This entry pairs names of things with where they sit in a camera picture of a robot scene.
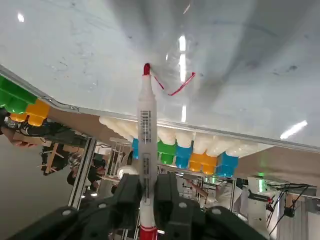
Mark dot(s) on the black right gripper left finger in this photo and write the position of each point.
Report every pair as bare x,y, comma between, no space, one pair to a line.
100,215

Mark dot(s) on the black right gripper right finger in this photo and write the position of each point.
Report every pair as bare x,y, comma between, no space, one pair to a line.
185,217

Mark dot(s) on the yellow two-stud block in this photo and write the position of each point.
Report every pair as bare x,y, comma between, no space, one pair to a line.
37,112
202,162

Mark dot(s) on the blue three-stud block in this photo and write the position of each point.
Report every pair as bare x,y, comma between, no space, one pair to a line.
183,156
226,165
135,150

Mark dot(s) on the green two-stud block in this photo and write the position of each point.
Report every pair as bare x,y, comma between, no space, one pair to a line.
17,97
166,151

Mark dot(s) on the red-capped whiteboard pen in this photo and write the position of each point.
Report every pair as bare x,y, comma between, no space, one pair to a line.
147,125

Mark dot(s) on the white studded baseplate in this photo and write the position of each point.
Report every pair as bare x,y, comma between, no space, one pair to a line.
185,140

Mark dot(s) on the person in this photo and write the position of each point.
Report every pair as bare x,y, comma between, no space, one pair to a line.
93,172

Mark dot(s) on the aluminium frame post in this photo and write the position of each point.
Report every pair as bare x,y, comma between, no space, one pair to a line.
82,172

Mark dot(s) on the whiteboard with metal frame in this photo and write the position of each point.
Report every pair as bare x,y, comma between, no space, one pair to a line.
100,50

